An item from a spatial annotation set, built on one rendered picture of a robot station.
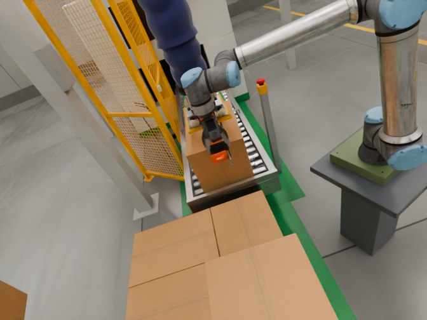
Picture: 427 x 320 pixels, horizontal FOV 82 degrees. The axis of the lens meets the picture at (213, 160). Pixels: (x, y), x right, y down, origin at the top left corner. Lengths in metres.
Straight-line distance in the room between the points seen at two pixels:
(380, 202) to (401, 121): 0.44
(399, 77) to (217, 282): 0.99
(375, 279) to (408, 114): 1.22
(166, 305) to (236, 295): 0.65
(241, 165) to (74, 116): 1.39
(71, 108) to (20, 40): 0.52
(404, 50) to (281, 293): 0.90
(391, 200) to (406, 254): 0.79
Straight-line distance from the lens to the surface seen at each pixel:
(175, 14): 1.38
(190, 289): 1.56
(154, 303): 1.64
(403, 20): 1.00
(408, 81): 1.12
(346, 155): 1.59
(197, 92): 0.96
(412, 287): 2.11
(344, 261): 2.10
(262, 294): 1.01
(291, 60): 4.70
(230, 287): 1.04
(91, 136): 2.34
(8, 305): 2.05
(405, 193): 1.52
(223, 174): 1.78
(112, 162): 2.47
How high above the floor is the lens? 1.88
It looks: 38 degrees down
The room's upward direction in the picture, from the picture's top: 23 degrees counter-clockwise
